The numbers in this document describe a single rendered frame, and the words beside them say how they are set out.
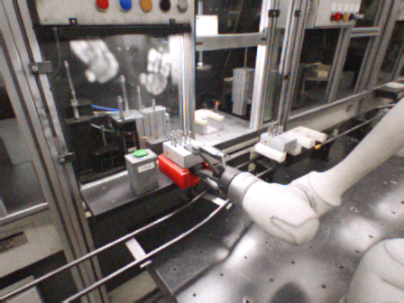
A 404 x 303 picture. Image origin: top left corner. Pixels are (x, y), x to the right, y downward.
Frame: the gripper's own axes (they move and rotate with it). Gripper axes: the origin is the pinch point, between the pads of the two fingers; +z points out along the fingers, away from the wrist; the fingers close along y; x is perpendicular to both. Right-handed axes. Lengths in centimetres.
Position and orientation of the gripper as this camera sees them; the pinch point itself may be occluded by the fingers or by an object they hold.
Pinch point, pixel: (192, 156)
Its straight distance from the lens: 81.6
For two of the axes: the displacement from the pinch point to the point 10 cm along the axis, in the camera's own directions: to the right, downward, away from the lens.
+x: -7.9, 2.9, -5.4
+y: 0.1, -8.7, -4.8
